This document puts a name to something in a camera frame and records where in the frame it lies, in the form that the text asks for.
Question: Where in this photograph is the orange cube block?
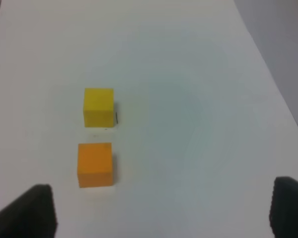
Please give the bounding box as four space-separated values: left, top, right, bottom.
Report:
77 143 114 188

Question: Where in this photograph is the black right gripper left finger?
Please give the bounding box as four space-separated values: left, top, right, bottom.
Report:
0 184 58 238

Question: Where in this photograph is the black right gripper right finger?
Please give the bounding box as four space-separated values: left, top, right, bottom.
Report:
269 177 298 238

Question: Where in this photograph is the yellow cube block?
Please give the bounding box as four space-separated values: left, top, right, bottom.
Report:
83 88 114 127

